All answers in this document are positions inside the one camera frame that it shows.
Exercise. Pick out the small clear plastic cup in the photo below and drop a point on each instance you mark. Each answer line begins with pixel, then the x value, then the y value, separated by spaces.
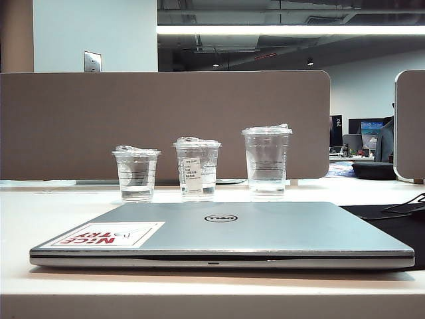
pixel 136 176

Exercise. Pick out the clear plastic cup, white label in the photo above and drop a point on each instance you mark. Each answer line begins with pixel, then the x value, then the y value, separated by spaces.
pixel 209 172

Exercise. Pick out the tall clear plastic cup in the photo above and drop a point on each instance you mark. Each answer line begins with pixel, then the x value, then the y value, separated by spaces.
pixel 265 159

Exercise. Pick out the silver Dell laptop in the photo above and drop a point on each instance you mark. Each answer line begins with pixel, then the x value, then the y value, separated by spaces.
pixel 265 229

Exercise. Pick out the black sign with number two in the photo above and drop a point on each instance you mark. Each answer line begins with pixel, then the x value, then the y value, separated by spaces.
pixel 336 129

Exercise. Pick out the blue patterned cloth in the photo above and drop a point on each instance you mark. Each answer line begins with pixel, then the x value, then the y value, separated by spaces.
pixel 340 171

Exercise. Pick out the red white Nice Try sticker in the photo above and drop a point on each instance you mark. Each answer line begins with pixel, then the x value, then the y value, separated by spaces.
pixel 99 237

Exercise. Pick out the dark switched-off monitor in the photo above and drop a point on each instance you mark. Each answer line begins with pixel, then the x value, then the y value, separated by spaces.
pixel 354 126

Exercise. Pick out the long white ceiling light strip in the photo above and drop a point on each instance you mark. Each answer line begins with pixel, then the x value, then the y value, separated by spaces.
pixel 282 29

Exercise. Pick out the wide brown desk divider panel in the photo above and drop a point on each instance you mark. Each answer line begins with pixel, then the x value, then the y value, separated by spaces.
pixel 66 126

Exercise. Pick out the computer monitor with blue picture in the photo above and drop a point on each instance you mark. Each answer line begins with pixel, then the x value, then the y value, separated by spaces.
pixel 370 134

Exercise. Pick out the black round cushion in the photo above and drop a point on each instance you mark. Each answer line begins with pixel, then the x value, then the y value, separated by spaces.
pixel 373 170

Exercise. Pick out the person in grey jacket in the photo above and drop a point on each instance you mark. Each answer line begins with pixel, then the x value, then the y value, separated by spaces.
pixel 385 139

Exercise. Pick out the black desk mat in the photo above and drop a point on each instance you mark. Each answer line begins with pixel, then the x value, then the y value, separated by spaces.
pixel 375 229

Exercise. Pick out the brown divider panel, white edge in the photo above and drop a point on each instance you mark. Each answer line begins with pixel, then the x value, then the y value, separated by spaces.
pixel 411 126

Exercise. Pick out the metal wall switch plate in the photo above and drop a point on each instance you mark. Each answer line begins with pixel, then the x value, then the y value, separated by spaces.
pixel 92 61

